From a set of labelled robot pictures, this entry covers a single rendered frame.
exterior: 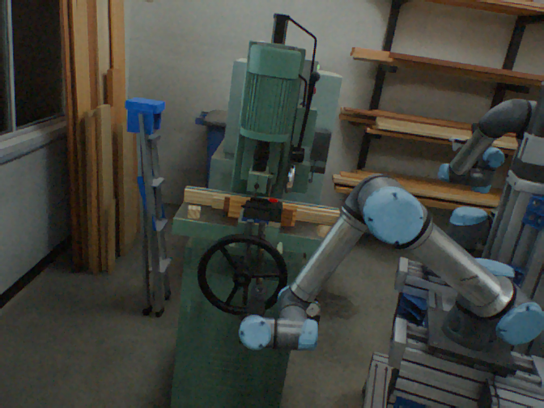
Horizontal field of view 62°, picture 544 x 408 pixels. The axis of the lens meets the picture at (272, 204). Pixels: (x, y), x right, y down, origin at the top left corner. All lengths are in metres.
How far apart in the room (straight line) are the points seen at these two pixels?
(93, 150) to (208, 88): 1.49
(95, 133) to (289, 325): 1.96
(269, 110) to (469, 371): 0.99
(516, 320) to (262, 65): 1.03
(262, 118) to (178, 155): 2.63
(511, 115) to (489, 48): 2.55
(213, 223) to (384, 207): 0.77
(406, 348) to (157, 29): 3.30
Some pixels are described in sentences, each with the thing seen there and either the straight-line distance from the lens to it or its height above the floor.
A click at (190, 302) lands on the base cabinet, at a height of 0.58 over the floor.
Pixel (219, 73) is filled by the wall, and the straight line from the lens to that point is 3.99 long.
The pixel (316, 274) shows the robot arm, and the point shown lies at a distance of 1.21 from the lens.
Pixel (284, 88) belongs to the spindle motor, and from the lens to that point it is 1.57.
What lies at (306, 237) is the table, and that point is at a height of 0.90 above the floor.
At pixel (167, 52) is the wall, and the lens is 4.06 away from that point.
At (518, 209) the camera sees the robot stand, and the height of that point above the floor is 1.17.
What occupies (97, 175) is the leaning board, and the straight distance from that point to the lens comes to 2.91.
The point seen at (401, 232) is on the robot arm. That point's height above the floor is 1.18.
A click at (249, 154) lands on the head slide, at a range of 1.77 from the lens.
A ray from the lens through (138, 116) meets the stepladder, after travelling 2.33.
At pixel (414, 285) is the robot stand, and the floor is 0.73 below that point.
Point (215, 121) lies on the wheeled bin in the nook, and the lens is 3.39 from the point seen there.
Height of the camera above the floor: 1.51
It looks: 19 degrees down
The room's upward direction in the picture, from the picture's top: 9 degrees clockwise
